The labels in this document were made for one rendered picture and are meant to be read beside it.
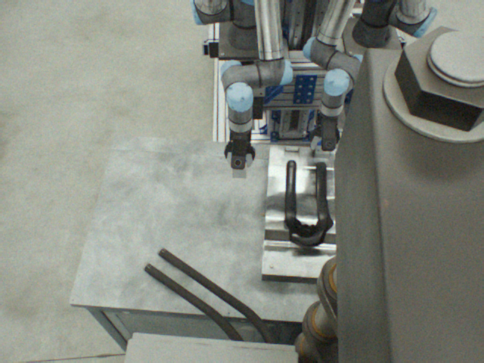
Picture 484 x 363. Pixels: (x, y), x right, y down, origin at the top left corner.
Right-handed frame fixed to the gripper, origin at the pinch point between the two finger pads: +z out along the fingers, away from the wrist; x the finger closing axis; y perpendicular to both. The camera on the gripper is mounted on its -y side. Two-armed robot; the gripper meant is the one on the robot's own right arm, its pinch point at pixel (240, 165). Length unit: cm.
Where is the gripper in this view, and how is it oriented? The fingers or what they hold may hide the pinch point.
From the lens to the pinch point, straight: 167.1
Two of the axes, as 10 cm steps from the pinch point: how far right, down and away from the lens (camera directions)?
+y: 0.8, -8.4, 5.3
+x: -10.0, -0.7, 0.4
